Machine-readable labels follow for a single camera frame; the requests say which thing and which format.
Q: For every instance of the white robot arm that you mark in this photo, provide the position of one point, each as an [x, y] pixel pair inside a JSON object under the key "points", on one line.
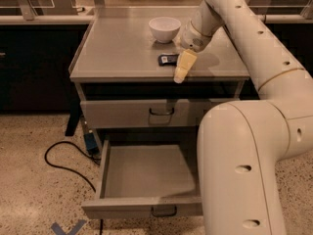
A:
{"points": [[239, 142]]}

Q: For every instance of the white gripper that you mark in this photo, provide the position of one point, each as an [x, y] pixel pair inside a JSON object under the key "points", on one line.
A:
{"points": [[192, 38]]}

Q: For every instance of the long dark counter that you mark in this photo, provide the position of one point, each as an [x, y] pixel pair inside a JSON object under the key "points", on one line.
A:
{"points": [[35, 66]]}

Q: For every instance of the open middle drawer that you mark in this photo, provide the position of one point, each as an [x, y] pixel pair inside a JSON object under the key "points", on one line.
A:
{"points": [[146, 179]]}

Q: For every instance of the blue power box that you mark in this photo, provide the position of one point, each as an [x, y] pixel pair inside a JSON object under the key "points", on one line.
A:
{"points": [[90, 143]]}

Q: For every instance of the grey metal drawer cabinet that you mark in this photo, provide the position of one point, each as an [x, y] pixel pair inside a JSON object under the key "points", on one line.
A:
{"points": [[118, 61]]}

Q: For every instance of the closed grey top drawer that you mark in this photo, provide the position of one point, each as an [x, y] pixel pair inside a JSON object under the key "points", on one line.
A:
{"points": [[147, 113]]}

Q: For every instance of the white ceramic bowl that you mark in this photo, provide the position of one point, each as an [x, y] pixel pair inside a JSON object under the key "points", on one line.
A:
{"points": [[164, 29]]}

